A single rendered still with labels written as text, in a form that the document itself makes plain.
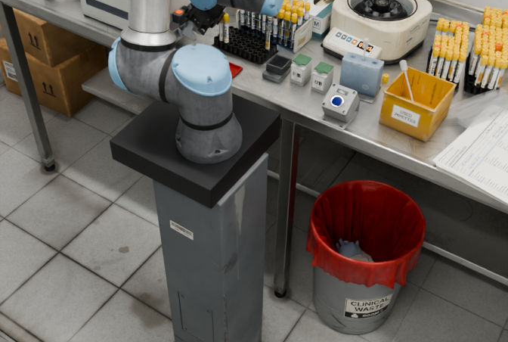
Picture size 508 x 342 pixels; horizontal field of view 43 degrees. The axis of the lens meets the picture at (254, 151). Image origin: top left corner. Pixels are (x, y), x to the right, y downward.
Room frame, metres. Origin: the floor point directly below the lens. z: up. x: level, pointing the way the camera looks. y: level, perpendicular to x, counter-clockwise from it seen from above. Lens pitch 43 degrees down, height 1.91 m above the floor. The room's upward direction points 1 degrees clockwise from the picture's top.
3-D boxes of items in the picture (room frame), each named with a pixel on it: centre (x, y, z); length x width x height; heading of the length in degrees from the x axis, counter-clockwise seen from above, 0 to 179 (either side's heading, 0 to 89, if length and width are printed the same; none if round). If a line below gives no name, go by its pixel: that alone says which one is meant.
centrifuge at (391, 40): (1.61, -0.35, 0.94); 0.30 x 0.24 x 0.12; 139
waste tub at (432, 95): (1.25, -0.40, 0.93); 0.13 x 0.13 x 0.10; 55
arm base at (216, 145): (1.09, 0.10, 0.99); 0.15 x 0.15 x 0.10
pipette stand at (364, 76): (1.37, -0.28, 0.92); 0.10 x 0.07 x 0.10; 64
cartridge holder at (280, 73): (1.45, -0.06, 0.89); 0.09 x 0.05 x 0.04; 150
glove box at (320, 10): (1.74, -0.22, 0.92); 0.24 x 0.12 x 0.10; 148
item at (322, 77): (1.38, -0.18, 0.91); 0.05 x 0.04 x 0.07; 148
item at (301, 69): (1.41, -0.12, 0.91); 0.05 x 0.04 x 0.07; 148
